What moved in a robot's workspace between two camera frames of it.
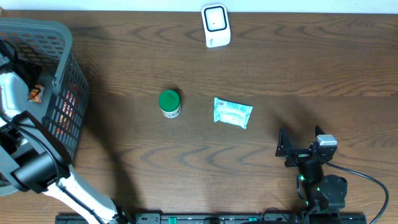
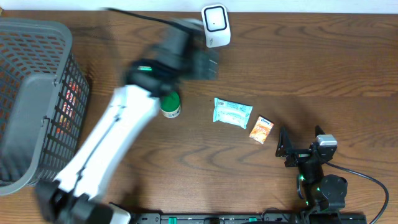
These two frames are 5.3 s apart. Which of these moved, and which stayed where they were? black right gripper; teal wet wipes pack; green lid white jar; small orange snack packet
Moved: small orange snack packet
Stayed: teal wet wipes pack; black right gripper; green lid white jar
